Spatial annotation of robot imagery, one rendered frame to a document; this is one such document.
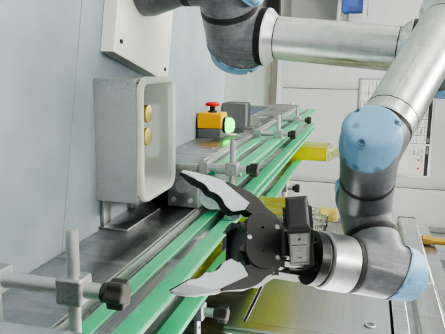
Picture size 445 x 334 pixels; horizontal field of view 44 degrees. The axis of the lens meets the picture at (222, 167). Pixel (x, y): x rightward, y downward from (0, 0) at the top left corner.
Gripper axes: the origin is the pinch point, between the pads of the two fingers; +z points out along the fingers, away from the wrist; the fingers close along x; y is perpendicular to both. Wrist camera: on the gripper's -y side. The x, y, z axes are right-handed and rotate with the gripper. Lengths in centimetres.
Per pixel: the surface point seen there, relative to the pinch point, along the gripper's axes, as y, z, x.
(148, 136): 31.4, -1.5, 30.8
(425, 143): 390, -410, 335
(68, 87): 18.5, 14.7, 28.3
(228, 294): 59, -30, 11
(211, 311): 30.5, -15.9, -1.0
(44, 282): -3.1, 13.3, -9.6
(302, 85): 431, -267, 408
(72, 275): -5.3, 11.0, -9.2
